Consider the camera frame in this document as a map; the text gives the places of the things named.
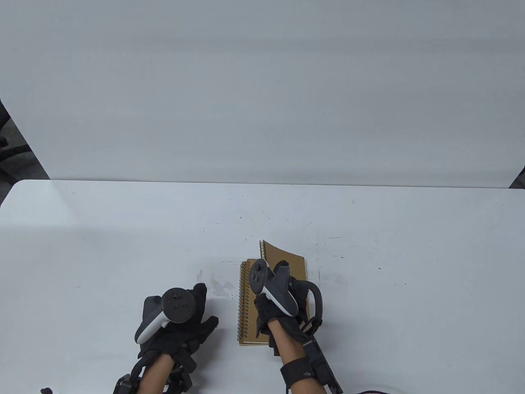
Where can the person's right hand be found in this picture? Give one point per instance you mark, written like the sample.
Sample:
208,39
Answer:
264,314

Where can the person's left hand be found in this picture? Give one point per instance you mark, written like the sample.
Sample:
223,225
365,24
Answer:
192,332

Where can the person's left forearm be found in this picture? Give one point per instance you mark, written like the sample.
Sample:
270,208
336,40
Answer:
156,375

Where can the person's right forearm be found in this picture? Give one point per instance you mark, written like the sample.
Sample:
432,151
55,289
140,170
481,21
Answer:
295,349

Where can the grey right hand controller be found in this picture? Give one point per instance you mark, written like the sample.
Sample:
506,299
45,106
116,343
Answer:
277,291

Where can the grey hand controller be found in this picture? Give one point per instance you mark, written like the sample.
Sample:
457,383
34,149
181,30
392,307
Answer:
178,305
277,291

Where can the grey left hand controller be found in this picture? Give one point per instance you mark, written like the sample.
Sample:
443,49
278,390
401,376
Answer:
178,305

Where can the white backdrop board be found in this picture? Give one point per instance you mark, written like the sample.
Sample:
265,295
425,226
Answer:
262,90

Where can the black office chair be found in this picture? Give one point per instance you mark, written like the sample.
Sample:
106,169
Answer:
10,154

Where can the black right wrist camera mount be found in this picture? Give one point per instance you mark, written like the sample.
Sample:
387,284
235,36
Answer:
324,365

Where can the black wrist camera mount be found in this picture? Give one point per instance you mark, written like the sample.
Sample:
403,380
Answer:
125,383
324,365

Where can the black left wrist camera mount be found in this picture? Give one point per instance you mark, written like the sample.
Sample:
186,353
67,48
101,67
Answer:
125,383

